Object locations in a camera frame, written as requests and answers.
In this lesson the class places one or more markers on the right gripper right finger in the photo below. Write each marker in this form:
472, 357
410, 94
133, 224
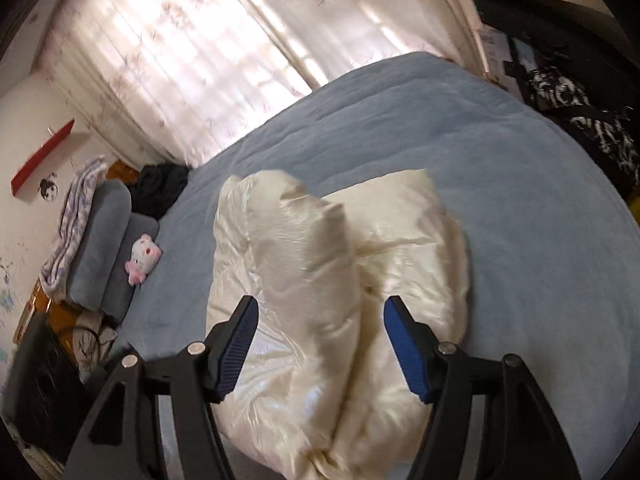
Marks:
521, 438

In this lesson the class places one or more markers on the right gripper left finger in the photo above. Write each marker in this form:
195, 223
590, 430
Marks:
120, 438

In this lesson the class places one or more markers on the white shiny puffer jacket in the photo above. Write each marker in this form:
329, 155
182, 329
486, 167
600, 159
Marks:
321, 394

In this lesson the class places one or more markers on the black clothing pile at headboard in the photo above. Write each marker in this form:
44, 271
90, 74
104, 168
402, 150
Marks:
157, 188

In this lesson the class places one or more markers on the grey beige crumpled cloth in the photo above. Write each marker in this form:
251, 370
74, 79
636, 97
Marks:
92, 340

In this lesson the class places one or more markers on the folded floral purple blanket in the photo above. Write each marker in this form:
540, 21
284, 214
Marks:
72, 224

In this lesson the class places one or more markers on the hello kitty plush toy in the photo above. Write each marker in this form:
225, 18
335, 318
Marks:
145, 255

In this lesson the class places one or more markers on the blue-grey bed blanket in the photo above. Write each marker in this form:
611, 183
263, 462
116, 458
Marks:
554, 249

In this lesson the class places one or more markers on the blue-grey pillow upper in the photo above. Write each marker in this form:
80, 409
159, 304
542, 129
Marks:
99, 246

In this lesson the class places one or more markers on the black white patterned garment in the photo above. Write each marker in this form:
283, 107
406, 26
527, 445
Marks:
605, 125

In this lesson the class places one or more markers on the white floral curtain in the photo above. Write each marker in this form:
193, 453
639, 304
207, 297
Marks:
181, 80

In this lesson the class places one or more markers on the wooden bookshelf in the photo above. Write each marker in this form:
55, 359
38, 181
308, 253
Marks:
580, 35

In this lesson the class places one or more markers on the cartoon wall sticker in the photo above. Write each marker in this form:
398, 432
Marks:
48, 188

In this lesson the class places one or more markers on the red wall shelf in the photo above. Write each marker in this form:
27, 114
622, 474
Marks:
36, 159

